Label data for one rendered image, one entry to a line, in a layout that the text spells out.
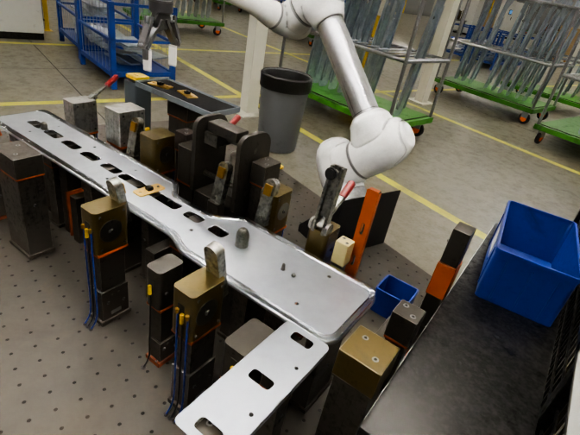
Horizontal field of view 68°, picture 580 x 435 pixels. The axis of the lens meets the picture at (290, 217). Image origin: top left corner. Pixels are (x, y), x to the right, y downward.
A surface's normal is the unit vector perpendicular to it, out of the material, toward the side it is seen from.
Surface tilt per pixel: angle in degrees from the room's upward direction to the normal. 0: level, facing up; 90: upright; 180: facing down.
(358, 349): 0
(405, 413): 0
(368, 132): 75
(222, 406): 0
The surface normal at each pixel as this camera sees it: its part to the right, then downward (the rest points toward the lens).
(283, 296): 0.16, -0.85
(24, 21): 0.60, 0.49
